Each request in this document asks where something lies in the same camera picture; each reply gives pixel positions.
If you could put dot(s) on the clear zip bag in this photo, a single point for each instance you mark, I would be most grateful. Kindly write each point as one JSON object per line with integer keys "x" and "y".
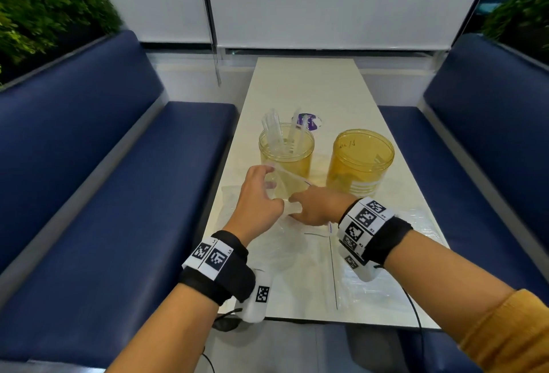
{"x": 296, "y": 265}
{"x": 377, "y": 291}

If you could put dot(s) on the black marker wristband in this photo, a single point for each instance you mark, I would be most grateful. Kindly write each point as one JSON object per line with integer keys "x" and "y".
{"x": 377, "y": 231}
{"x": 218, "y": 265}

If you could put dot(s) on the purple round sticker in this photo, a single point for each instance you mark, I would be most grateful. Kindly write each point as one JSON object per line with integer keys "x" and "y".
{"x": 313, "y": 121}

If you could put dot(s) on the person's right forearm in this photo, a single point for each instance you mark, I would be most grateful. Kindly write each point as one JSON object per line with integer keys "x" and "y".
{"x": 437, "y": 282}

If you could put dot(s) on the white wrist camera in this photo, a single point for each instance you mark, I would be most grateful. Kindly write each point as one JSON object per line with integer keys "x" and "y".
{"x": 362, "y": 269}
{"x": 257, "y": 300}

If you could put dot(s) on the green artificial plant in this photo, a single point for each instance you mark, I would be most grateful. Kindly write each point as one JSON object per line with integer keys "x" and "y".
{"x": 47, "y": 21}
{"x": 523, "y": 16}

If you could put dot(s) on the mustard yellow sweater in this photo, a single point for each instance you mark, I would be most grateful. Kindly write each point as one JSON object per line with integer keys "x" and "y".
{"x": 510, "y": 334}

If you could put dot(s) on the bundle of clear straws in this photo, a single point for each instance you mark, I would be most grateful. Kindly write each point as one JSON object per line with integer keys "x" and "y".
{"x": 274, "y": 128}

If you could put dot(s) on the navy blue bench sofa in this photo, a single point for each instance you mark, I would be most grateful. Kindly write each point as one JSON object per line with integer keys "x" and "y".
{"x": 484, "y": 149}
{"x": 98, "y": 179}

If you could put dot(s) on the person's left hand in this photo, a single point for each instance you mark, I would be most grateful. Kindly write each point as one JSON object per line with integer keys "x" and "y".
{"x": 255, "y": 209}

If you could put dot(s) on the clear blind wand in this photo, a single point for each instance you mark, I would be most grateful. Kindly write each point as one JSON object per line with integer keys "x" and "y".
{"x": 210, "y": 21}

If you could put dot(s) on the person's right hand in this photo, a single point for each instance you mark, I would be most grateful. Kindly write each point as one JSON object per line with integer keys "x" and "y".
{"x": 321, "y": 205}

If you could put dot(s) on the person's left forearm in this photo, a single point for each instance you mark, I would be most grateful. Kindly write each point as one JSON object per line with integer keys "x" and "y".
{"x": 163, "y": 334}

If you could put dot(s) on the yellow plastic jar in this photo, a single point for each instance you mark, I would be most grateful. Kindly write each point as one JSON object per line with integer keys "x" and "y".
{"x": 296, "y": 166}
{"x": 360, "y": 166}

